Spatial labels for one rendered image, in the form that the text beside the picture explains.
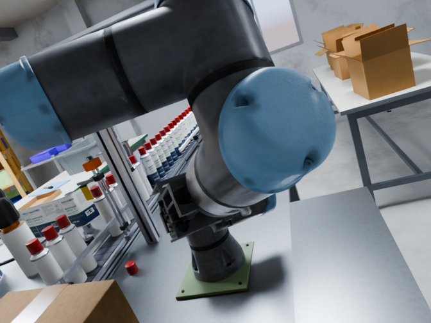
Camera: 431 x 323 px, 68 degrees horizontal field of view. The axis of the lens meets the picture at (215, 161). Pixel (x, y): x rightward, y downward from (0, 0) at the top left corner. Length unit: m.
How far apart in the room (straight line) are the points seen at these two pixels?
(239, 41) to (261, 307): 0.64
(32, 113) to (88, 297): 0.32
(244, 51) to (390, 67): 2.01
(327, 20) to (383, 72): 3.17
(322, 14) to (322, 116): 5.10
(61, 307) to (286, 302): 0.46
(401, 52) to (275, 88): 2.05
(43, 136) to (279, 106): 0.19
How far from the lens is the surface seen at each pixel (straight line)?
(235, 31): 0.25
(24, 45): 6.97
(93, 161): 1.12
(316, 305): 0.76
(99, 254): 1.23
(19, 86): 0.28
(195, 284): 0.91
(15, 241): 1.33
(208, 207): 0.30
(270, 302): 0.79
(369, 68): 2.19
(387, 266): 0.82
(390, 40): 2.20
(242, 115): 0.19
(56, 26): 6.52
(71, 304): 0.54
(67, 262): 1.08
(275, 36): 5.26
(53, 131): 0.28
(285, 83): 0.21
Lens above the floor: 1.37
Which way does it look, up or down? 18 degrees down
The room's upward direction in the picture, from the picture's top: 21 degrees counter-clockwise
